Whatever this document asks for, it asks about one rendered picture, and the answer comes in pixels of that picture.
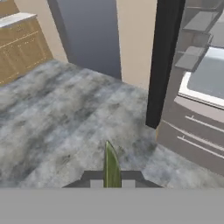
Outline silver fridge drawer handle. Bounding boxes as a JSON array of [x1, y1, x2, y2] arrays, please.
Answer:
[[185, 115, 224, 134], [176, 135, 224, 160]]

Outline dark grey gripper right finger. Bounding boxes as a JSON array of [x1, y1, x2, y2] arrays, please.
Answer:
[[120, 170, 163, 189]]

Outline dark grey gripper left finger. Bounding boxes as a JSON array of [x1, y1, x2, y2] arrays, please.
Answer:
[[62, 170, 105, 189]]

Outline black fridge door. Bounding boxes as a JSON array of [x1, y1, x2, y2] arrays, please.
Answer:
[[145, 0, 187, 130]]

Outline grey fridge shelf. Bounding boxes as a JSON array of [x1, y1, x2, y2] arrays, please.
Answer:
[[182, 10, 222, 33], [174, 45, 208, 73]]

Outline tall dark grey panel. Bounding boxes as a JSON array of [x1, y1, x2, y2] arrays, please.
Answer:
[[46, 0, 123, 81]]

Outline wooden cupboard run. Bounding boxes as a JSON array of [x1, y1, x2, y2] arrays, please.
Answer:
[[0, 0, 54, 88]]

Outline green lemon wedge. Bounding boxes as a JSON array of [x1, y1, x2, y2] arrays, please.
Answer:
[[102, 140, 123, 189]]

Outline grey fridge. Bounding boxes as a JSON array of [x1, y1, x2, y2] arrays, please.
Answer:
[[155, 0, 224, 178]]

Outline white-rimmed fridge drawer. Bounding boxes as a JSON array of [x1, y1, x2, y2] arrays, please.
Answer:
[[178, 45, 224, 110]]

